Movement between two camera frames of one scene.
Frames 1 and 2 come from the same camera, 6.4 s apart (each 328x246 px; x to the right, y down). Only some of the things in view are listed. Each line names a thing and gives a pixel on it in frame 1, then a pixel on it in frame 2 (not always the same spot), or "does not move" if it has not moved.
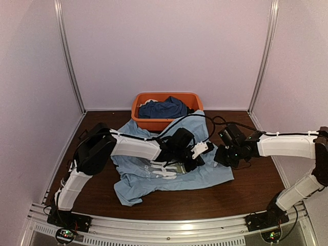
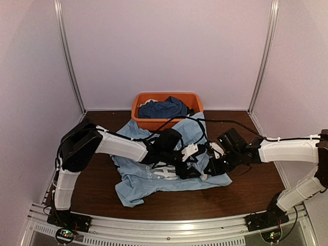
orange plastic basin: (193, 100) does not move
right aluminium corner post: (265, 56) does not move
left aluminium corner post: (64, 41) does not move
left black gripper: (199, 162) -> (185, 174)
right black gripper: (219, 158) -> (215, 171)
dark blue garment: (172, 108) does not move
